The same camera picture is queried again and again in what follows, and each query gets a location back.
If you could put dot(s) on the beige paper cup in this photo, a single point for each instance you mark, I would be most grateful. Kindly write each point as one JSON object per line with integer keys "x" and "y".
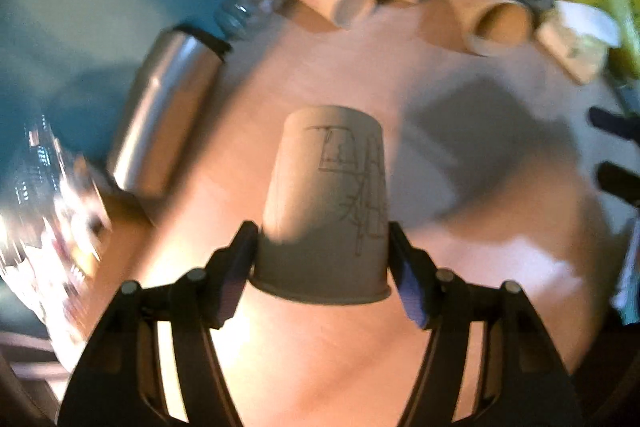
{"x": 324, "y": 233}

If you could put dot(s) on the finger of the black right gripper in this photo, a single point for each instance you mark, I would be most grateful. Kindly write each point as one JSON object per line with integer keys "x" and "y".
{"x": 522, "y": 382}

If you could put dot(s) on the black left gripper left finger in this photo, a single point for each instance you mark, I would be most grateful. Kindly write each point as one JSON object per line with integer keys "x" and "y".
{"x": 118, "y": 382}

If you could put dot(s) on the tissue pack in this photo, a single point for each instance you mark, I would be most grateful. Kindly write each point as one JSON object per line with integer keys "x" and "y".
{"x": 579, "y": 37}

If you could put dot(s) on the clear plastic snack bag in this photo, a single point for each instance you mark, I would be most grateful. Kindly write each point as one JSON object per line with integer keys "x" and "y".
{"x": 53, "y": 227}

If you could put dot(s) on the brown paper cup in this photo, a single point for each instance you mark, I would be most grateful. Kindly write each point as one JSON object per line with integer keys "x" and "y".
{"x": 492, "y": 27}

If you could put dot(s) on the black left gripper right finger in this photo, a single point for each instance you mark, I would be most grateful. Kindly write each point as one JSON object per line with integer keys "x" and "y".
{"x": 619, "y": 182}

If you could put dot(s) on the cardboard tray box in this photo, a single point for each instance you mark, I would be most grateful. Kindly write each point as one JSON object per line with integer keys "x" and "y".
{"x": 115, "y": 256}

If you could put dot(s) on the steel thermos bottle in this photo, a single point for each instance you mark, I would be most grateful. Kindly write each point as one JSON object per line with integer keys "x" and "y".
{"x": 163, "y": 104}

